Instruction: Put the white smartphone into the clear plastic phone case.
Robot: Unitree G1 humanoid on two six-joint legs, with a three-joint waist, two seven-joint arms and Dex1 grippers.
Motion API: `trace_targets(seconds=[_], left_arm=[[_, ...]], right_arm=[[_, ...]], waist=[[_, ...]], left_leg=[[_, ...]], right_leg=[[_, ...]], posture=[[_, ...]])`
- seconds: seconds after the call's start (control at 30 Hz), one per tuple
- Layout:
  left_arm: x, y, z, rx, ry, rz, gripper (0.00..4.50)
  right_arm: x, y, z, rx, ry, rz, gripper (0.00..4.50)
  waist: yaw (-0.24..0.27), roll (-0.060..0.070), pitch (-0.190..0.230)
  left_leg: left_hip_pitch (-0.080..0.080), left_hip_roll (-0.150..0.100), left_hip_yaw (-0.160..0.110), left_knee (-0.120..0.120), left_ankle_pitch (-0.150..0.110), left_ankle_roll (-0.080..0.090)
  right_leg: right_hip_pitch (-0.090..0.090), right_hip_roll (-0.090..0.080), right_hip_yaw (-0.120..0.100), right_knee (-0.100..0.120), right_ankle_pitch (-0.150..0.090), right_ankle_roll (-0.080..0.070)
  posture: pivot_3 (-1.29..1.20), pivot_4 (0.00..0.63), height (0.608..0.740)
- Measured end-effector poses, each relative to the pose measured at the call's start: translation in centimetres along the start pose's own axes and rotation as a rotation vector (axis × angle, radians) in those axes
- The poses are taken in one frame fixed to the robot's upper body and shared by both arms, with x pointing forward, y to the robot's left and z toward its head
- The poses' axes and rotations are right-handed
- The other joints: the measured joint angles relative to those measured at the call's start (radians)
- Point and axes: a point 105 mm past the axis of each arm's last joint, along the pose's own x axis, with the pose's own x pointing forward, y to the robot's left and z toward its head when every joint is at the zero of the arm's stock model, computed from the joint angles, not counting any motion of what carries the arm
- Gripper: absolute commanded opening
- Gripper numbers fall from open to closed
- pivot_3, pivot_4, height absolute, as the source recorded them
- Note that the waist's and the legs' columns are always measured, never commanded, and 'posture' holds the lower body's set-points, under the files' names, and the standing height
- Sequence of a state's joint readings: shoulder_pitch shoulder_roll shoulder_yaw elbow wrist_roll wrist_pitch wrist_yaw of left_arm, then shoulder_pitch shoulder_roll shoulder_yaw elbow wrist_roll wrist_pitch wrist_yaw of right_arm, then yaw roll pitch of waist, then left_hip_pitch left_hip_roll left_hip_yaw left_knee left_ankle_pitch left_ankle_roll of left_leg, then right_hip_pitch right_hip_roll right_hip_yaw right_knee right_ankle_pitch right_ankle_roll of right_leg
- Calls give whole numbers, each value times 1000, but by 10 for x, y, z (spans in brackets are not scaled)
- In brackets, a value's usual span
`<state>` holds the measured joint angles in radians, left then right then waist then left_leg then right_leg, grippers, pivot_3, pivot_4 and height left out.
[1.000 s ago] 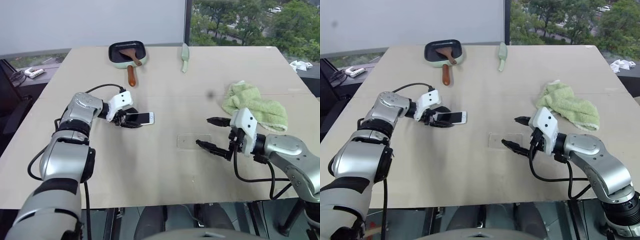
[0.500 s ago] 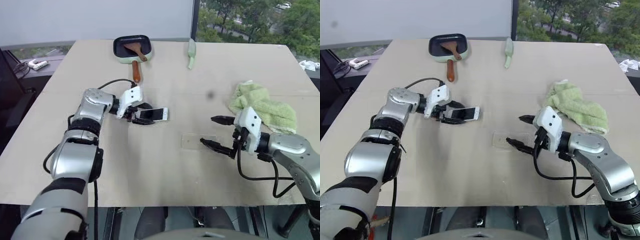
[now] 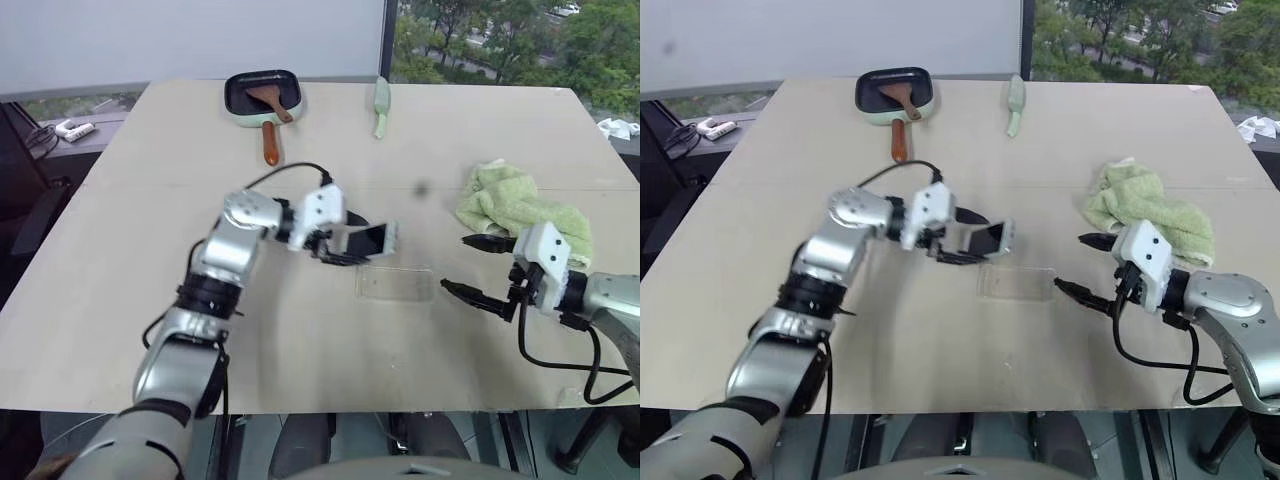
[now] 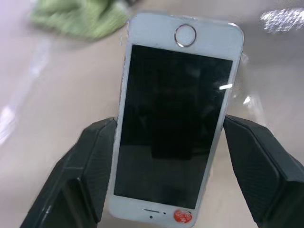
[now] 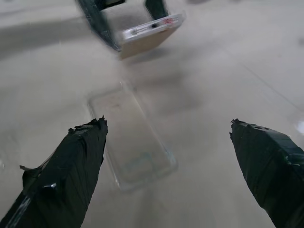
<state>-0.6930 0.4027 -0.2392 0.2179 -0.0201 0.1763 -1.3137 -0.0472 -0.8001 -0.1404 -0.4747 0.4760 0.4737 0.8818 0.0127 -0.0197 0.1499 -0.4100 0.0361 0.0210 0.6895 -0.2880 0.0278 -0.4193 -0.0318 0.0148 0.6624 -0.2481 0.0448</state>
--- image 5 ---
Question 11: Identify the white smartphone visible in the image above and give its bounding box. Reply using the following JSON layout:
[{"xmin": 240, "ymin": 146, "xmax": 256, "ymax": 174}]
[{"xmin": 118, "ymin": 10, "xmax": 187, "ymax": 60}]

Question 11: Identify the clear plastic phone case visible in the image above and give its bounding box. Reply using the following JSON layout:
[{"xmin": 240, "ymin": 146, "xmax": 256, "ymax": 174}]
[{"xmin": 88, "ymin": 80, "xmax": 179, "ymax": 192}]

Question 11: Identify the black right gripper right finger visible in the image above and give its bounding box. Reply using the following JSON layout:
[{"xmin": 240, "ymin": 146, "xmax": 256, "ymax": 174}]
[{"xmin": 229, "ymin": 118, "xmax": 304, "ymax": 228}]

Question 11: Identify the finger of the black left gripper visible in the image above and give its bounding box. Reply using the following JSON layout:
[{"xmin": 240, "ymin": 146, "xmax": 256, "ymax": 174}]
[
  {"xmin": 76, "ymin": 0, "xmax": 122, "ymax": 52},
  {"xmin": 144, "ymin": 0, "xmax": 170, "ymax": 22}
]

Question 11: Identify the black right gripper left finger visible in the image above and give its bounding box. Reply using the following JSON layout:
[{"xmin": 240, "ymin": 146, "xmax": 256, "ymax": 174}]
[{"xmin": 0, "ymin": 115, "xmax": 109, "ymax": 228}]

